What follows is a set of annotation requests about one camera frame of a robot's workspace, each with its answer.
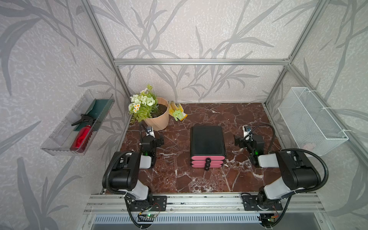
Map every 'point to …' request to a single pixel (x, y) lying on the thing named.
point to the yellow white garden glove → (172, 107)
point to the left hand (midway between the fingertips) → (153, 133)
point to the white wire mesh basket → (314, 130)
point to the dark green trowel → (98, 111)
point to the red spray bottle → (81, 139)
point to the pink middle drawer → (207, 162)
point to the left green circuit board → (150, 216)
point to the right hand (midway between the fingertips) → (241, 132)
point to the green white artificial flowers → (143, 106)
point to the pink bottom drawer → (206, 166)
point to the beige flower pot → (160, 121)
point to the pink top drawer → (208, 158)
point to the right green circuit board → (268, 219)
